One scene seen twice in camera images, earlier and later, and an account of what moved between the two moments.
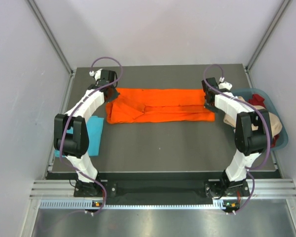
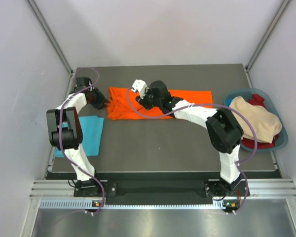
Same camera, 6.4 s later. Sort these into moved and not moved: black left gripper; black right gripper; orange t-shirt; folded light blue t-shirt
Moved: black left gripper; black right gripper
Not moved: orange t-shirt; folded light blue t-shirt
